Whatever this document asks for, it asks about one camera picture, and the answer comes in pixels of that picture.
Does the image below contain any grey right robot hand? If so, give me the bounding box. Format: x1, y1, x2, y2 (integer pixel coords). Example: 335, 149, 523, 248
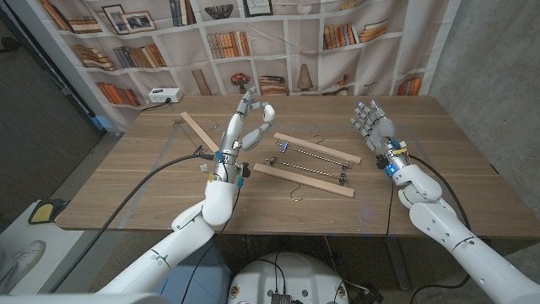
349, 99, 410, 177

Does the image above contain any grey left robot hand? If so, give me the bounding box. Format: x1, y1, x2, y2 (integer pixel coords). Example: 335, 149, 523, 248
210, 86, 278, 183

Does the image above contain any white AirPods case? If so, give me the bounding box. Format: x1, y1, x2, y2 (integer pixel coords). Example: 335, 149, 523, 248
262, 103, 277, 126

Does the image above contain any wooden clip hanger, blue clip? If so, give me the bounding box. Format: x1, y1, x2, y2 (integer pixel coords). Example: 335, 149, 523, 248
273, 132, 363, 171

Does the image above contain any white power strip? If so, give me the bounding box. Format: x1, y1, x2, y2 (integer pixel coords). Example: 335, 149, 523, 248
148, 87, 184, 105

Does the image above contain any wooden clip hanger, twisted rod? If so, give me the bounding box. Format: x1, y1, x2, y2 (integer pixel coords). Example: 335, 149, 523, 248
252, 156, 356, 203

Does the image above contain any printed bookshelf backdrop cloth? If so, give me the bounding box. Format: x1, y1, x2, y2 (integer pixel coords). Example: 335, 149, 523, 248
40, 0, 463, 132

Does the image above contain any grey table leg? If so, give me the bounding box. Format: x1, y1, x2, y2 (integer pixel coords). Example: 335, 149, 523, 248
386, 236, 413, 291

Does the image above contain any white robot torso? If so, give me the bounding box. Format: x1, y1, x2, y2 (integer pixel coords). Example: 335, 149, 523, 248
227, 252, 350, 304

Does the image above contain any yellow and black pedal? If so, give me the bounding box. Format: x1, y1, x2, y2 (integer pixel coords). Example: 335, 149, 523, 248
27, 198, 71, 225

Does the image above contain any white floor platform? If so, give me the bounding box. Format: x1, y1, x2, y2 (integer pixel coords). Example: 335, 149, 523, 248
0, 206, 85, 296

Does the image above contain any wooden clip hanger, thin wire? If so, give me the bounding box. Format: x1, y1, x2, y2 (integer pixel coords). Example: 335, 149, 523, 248
171, 111, 223, 158

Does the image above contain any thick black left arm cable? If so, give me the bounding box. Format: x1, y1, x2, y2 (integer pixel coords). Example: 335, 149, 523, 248
48, 152, 216, 295

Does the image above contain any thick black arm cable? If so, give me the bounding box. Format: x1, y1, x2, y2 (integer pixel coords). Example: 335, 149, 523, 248
407, 154, 472, 304
48, 152, 216, 295

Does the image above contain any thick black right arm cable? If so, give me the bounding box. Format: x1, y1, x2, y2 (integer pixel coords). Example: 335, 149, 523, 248
407, 154, 472, 304

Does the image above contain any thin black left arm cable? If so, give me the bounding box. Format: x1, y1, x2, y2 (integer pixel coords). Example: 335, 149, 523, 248
181, 185, 241, 304

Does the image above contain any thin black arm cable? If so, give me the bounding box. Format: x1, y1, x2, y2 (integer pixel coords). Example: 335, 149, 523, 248
383, 177, 395, 237
181, 185, 241, 304

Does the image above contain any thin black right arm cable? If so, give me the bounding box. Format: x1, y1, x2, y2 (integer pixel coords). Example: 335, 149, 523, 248
383, 177, 395, 237

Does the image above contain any black power strip cable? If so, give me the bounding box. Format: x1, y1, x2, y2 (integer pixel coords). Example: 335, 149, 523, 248
140, 98, 172, 113

